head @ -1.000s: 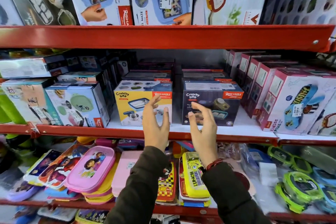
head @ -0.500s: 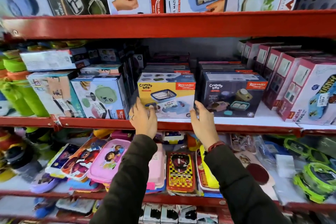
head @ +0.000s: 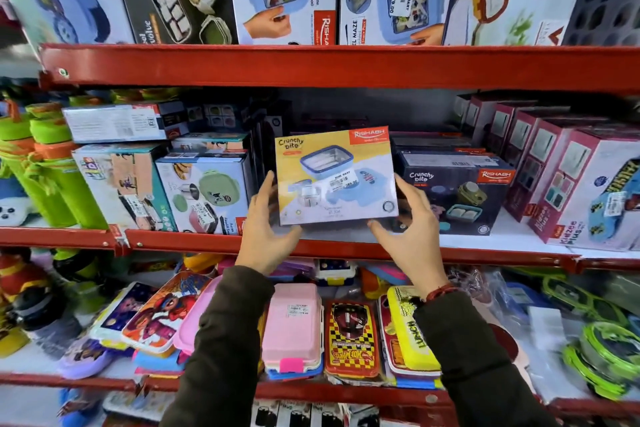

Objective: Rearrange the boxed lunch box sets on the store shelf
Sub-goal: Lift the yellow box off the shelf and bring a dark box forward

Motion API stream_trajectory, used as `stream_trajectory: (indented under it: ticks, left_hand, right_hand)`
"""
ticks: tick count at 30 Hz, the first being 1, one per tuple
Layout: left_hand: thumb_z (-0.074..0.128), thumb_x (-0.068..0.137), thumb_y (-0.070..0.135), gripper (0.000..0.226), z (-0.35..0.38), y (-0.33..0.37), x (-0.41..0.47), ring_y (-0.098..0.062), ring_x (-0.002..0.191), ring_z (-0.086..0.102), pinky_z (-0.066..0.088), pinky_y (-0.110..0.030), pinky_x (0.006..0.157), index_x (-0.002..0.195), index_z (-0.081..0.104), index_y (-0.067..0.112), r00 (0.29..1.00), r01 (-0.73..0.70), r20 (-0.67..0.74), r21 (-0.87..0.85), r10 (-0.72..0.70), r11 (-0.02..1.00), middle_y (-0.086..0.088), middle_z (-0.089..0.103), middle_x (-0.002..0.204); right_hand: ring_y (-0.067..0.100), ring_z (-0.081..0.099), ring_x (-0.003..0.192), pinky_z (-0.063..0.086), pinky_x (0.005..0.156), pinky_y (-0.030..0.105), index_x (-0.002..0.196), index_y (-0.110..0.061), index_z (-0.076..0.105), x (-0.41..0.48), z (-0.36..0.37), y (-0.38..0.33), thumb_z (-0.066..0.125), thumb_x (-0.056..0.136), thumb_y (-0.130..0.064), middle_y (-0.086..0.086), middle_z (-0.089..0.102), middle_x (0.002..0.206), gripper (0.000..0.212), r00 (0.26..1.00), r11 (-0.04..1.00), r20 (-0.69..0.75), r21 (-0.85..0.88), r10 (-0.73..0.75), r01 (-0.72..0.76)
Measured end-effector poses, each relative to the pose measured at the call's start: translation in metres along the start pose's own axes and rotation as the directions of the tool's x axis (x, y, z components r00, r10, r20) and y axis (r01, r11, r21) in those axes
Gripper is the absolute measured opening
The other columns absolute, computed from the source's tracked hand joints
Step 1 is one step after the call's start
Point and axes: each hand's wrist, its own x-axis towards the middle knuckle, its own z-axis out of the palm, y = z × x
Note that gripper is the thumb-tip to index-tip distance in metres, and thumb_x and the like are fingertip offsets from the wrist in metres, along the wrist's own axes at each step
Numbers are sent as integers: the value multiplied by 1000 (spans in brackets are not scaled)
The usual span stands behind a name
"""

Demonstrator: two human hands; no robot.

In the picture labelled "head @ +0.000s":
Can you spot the green rimmed steel lunch box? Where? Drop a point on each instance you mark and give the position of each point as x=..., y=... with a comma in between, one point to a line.
x=605, y=356

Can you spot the red black character bottle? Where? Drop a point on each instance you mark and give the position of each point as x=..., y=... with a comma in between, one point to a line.
x=25, y=286

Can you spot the row of black white cartons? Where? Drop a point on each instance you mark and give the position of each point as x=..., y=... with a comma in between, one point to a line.
x=310, y=414

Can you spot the lilac plastic lunch box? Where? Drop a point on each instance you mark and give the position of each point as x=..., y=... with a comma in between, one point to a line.
x=85, y=356

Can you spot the stack of dark flat cartons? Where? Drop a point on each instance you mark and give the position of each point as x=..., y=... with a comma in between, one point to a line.
x=430, y=141

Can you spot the white panda toy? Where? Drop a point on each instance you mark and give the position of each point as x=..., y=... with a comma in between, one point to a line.
x=12, y=211

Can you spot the white flat carton with labels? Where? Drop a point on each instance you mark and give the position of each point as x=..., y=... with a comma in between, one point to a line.
x=120, y=122

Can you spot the group of green orange bottles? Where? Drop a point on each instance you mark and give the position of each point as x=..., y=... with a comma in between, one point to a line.
x=55, y=176

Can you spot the purple cartoon print lunch box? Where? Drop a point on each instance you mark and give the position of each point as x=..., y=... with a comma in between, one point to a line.
x=120, y=311

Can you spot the person's left thumb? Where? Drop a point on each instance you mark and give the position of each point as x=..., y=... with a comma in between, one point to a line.
x=292, y=237

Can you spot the pink plastic lunch box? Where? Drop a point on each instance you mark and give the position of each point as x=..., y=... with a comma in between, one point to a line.
x=294, y=326

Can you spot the yellow lunch box carton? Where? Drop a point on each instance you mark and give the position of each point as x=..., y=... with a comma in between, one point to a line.
x=335, y=176

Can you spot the row of maroon white cartons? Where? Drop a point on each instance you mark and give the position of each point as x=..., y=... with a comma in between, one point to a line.
x=575, y=176

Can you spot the pink flat lunch box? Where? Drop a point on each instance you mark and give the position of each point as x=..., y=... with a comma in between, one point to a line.
x=192, y=321

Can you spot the dark navy lunch box carton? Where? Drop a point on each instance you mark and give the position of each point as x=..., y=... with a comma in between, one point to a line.
x=460, y=196

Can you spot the red metal shelf rail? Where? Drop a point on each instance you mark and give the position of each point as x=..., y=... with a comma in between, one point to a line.
x=310, y=391
x=175, y=240
x=330, y=66

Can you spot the person's right thumb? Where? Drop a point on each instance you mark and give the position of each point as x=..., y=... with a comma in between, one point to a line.
x=384, y=235

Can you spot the cartoon print orange lunch box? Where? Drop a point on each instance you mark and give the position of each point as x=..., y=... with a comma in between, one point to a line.
x=160, y=314

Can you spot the red yellow car lunch box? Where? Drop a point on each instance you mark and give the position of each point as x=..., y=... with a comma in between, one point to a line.
x=352, y=339

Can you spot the dark cartons behind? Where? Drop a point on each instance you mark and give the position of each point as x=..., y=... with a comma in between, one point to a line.
x=225, y=116

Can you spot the thin white teal carton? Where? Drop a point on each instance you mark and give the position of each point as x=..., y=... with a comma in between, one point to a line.
x=210, y=142

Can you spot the person's left forearm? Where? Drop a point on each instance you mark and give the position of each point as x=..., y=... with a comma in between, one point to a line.
x=225, y=351

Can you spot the teal lunch box carton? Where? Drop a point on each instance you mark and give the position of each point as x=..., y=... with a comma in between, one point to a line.
x=125, y=186

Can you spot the white blue small lunch box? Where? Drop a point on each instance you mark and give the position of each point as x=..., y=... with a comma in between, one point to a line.
x=335, y=271

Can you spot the person's right hand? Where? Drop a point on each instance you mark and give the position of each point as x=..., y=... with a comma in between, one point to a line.
x=417, y=251

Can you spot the green clip lunch box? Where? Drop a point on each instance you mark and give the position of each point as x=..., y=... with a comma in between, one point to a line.
x=580, y=299

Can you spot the yellow plastic lunch box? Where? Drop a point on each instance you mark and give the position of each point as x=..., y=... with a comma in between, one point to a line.
x=412, y=331

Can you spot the white carton green lunchbox print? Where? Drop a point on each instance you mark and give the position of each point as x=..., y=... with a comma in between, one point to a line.
x=205, y=191

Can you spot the person's left hand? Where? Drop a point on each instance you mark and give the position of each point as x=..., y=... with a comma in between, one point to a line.
x=262, y=241

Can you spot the person's right forearm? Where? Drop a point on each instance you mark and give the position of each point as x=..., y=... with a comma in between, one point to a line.
x=475, y=366

